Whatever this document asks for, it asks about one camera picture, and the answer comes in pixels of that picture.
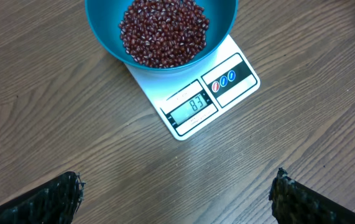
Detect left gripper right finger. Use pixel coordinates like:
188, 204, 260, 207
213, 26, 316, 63
269, 168, 355, 224

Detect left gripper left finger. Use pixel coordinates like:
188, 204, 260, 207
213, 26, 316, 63
0, 171, 86, 224

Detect blue metal bowl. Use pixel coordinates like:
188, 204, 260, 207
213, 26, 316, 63
85, 0, 239, 72

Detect red beans in bowl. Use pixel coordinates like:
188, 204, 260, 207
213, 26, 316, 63
118, 0, 210, 68

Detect white digital kitchen scale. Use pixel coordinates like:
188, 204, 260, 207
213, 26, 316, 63
128, 36, 260, 141

